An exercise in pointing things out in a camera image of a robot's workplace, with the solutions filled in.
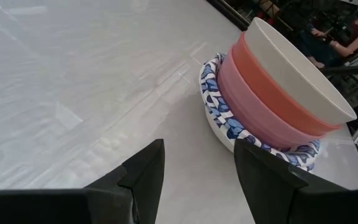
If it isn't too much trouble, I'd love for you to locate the orange plastic bowl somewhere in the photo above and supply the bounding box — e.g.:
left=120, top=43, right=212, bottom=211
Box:
left=231, top=30, right=343, bottom=137

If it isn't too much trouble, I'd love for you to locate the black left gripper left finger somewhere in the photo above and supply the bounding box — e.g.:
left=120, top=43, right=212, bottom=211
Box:
left=84, top=138, right=167, bottom=224

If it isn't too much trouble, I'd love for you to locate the pink plastic bowl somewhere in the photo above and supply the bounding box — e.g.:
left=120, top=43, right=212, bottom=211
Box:
left=216, top=54, right=326, bottom=149

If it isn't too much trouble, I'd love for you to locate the white plastic bowl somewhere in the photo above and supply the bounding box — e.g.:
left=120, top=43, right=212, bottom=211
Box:
left=243, top=17, right=358, bottom=126

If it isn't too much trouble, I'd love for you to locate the blue patterned paper bowl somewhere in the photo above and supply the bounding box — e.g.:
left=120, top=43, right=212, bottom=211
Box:
left=204, top=104, right=241, bottom=154
left=199, top=52, right=322, bottom=172

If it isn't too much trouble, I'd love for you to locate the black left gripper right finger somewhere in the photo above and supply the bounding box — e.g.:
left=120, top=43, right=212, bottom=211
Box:
left=233, top=138, right=351, bottom=224

